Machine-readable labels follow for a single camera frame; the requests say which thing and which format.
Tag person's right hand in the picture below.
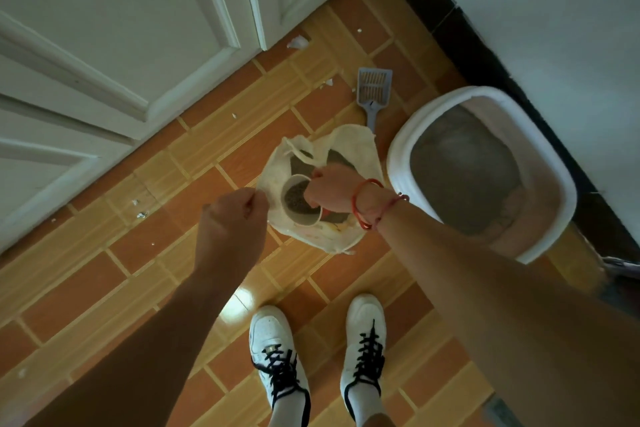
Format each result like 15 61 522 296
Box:
303 163 381 215

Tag red string bracelet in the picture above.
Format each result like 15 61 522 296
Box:
351 177 410 232

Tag white plastic cup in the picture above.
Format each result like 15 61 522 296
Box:
279 173 323 228

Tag person's left forearm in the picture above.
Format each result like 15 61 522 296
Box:
25 266 241 427

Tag grey plastic litter scoop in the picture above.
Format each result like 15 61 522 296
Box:
355 67 394 135

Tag white pink cat litter box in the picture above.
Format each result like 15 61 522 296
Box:
386 86 579 265

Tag white wooden cabinet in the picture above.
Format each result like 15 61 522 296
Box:
0 0 391 255

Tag person's white left sneaker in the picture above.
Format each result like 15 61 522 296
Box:
249 305 312 415

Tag person's right forearm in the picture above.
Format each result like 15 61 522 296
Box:
377 201 640 427

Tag person's white sneaker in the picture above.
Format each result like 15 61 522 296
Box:
249 305 312 415
339 294 389 420

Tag person's white right sneaker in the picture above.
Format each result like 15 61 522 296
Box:
339 294 389 420

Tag grey cat litter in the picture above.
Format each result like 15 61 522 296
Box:
409 106 526 238

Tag person's left hand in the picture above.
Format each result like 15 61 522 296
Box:
193 187 271 288

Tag white yellow cat litter bag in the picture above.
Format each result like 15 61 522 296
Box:
255 123 385 255

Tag person's white sock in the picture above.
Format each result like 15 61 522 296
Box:
347 384 385 424
269 389 307 427

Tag person's white right sock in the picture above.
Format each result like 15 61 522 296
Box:
347 384 385 424

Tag person's white left sock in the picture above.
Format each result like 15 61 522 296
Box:
269 389 307 427

